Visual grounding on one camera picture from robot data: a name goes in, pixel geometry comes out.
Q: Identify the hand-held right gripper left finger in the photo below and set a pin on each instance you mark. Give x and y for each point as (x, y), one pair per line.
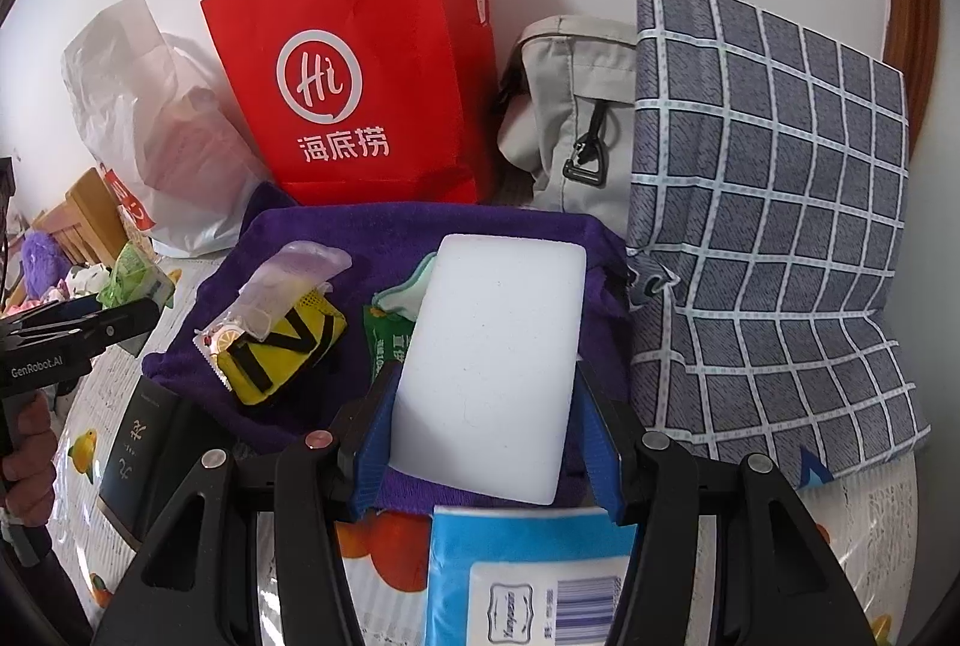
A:
(375, 443)

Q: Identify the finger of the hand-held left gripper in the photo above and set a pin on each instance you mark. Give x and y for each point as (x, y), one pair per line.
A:
(112, 325)
(64, 310)

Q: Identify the blue tissue pack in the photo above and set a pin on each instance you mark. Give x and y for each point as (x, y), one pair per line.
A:
(525, 541)

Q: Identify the white plastic shopping bag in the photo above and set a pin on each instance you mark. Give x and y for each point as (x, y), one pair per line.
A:
(180, 166)

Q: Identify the fruit print clear packet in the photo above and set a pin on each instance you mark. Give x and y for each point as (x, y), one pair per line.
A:
(285, 278)

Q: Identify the checkered grey cloth bag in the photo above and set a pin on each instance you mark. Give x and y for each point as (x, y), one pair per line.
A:
(765, 226)

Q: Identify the red paper bag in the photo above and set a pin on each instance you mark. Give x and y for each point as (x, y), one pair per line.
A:
(360, 16)

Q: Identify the white sponge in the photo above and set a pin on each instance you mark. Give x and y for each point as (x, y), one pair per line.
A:
(487, 376)

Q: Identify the purple towel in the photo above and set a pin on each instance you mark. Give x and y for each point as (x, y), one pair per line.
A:
(300, 233)

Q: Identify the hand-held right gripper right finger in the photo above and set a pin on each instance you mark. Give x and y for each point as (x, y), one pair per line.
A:
(600, 451)

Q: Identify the wooden headboard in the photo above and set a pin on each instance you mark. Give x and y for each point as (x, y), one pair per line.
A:
(86, 215)

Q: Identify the person's left forearm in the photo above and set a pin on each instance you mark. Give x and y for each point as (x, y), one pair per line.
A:
(37, 586)

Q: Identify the person's left hand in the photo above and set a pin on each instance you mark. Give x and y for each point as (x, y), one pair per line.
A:
(30, 466)

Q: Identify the light green tissue packet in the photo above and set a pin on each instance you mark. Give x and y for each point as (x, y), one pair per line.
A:
(135, 275)

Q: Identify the fruit print tablecloth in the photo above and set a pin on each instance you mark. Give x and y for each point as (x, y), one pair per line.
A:
(82, 421)

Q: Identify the dark wooden box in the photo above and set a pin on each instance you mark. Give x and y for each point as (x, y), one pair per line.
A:
(139, 458)

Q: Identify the green snack packet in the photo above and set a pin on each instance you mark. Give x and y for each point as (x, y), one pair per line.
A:
(382, 346)

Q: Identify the grey backpack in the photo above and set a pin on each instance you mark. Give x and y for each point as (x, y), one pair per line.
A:
(555, 114)

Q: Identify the purple plush toy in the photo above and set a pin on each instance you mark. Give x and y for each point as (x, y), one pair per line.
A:
(41, 263)

